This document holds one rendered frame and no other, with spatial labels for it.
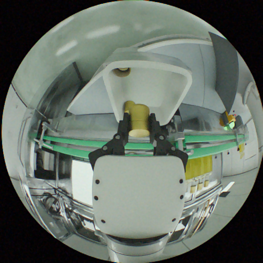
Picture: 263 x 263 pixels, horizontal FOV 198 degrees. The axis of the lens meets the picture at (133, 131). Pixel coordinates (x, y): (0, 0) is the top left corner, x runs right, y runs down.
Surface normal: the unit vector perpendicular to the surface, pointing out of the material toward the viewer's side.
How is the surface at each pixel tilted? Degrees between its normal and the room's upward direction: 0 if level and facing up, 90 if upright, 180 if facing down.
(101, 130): 90
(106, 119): 90
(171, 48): 0
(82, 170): 90
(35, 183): 90
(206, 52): 0
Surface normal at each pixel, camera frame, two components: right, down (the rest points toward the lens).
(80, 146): -0.01, -0.38
